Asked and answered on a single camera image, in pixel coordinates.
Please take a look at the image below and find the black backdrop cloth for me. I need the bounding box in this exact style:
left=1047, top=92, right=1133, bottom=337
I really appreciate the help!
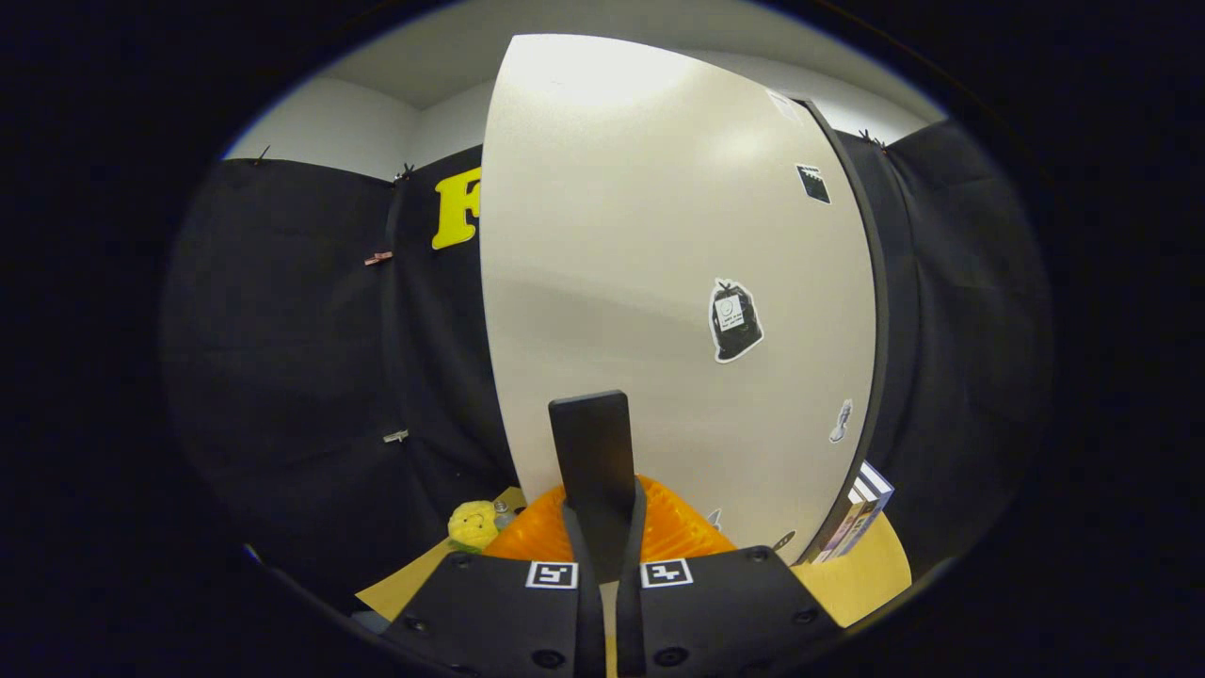
left=160, top=118, right=1053, bottom=613

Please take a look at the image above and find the pale blue book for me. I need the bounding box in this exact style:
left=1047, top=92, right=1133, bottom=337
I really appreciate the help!
left=808, top=499, right=872, bottom=564

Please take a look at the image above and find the black door handle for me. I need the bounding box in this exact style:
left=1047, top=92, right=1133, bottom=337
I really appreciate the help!
left=549, top=391, right=638, bottom=580

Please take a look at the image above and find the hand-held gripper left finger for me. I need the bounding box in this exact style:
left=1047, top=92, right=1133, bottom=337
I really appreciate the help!
left=381, top=480, right=603, bottom=678

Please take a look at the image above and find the yellow plush toy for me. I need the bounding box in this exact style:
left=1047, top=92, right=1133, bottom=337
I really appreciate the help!
left=447, top=500, right=500, bottom=554

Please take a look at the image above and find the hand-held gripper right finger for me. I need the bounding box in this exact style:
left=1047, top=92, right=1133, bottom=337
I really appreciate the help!
left=617, top=476, right=844, bottom=678

